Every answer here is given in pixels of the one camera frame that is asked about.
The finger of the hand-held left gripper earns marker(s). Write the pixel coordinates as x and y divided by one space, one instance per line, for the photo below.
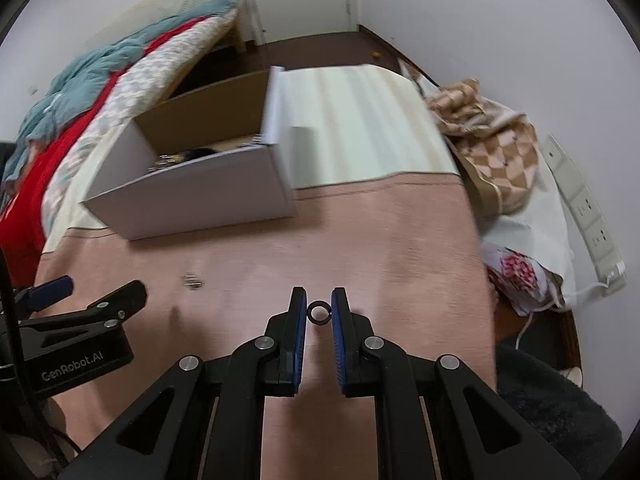
50 290
120 301

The black smartwatch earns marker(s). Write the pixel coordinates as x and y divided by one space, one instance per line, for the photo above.
197 153

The pink and striped tablecloth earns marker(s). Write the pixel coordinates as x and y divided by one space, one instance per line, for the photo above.
350 240

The brown checkered cloth bag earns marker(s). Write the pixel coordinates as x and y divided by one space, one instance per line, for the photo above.
495 150

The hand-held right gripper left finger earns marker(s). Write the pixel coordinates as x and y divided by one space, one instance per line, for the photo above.
300 340

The white power strip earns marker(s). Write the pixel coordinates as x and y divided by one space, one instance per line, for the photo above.
585 205

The checkered bed sheet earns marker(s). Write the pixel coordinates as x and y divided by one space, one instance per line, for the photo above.
150 65

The bed with red blanket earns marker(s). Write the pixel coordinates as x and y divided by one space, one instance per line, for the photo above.
30 195

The blue quilt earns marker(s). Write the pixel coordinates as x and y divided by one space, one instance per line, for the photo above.
90 65

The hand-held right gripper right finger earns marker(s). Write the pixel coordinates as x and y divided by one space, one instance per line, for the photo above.
340 340

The cardboard box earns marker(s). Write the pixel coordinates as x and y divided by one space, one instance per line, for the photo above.
200 195

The red patterned bag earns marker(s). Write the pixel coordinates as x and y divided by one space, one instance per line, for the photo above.
520 270

